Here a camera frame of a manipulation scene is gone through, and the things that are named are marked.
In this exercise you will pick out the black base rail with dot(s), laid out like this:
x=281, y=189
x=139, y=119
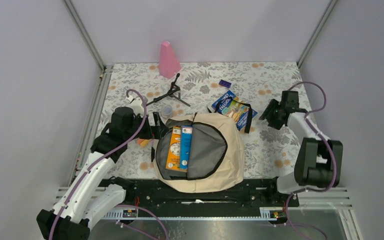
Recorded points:
x=250, y=199

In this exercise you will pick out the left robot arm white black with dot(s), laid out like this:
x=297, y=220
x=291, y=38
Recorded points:
x=75, y=214

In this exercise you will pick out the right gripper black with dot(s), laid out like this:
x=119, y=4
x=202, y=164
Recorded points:
x=267, y=114

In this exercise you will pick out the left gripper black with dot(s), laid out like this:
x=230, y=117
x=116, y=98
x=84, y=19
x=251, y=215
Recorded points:
x=160, y=129

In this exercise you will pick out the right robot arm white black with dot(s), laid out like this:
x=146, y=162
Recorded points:
x=318, y=164

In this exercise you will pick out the cream canvas backpack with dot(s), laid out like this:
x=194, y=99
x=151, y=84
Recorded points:
x=216, y=159

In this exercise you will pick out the black folding tripod stand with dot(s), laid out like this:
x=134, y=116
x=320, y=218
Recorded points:
x=173, y=92

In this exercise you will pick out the clear jar of clips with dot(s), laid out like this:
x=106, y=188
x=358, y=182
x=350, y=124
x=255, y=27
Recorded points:
x=166, y=111

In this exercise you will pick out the orange children's book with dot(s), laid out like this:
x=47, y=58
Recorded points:
x=174, y=150

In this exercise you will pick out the blue round-logo book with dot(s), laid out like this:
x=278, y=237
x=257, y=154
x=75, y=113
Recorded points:
x=185, y=146

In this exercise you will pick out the purple small block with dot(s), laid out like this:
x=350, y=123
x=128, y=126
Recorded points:
x=225, y=84

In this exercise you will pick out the pink cone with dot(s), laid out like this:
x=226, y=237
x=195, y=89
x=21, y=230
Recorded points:
x=168, y=65

